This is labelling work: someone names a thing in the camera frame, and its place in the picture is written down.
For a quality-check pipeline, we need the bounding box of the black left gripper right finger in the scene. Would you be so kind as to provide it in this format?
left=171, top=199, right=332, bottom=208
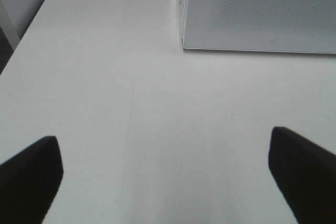
left=268, top=126, right=335, bottom=223

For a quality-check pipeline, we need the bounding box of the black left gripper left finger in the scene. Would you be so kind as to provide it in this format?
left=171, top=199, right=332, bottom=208
left=1, top=136, right=64, bottom=223

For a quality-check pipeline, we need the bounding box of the white microwave door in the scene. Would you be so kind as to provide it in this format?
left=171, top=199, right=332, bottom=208
left=183, top=0, right=335, bottom=54

